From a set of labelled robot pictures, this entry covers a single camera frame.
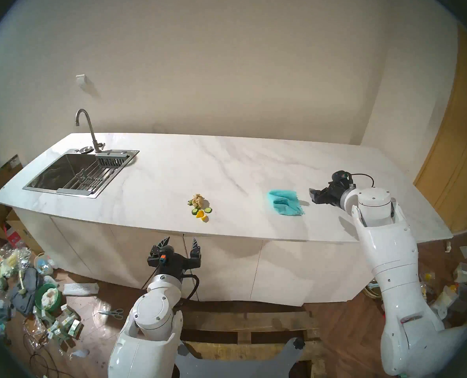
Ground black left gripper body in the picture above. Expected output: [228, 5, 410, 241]
[147, 246, 202, 277]

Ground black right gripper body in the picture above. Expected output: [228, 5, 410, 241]
[321, 170, 355, 207]

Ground turquoise microfibre cloth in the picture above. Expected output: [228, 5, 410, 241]
[268, 189, 305, 216]

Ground wooden pallet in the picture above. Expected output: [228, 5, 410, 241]
[174, 302, 383, 378]

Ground white foam mesh sleeve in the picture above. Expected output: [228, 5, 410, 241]
[62, 283, 99, 297]

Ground steel sink drain rack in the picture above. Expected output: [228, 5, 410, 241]
[56, 152, 128, 196]

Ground wooden door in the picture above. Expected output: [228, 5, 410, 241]
[414, 23, 467, 234]

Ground green bowl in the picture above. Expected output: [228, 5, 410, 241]
[35, 283, 63, 313]

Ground steel gooseneck faucet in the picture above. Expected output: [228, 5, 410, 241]
[75, 109, 106, 153]

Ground stainless steel sink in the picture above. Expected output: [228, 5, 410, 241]
[22, 148, 140, 199]

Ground grey fabric bag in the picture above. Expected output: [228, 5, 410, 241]
[11, 268, 45, 315]

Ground red white carton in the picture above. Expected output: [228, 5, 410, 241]
[5, 228, 29, 250]

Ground white bottle orange cap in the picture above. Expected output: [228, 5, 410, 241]
[434, 285, 459, 309]

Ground clear bag yellow food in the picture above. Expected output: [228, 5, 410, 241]
[0, 252, 19, 289]

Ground large clear plastic container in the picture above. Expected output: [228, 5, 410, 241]
[452, 283, 467, 313]

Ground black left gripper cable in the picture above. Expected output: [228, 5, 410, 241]
[141, 273, 200, 308]

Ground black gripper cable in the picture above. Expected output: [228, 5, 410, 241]
[141, 273, 200, 308]
[348, 173, 375, 189]

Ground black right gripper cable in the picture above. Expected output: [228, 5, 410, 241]
[348, 173, 375, 189]

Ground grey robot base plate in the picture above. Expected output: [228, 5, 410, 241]
[174, 338, 305, 378]

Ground black floor cable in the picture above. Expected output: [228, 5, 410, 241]
[29, 342, 65, 378]

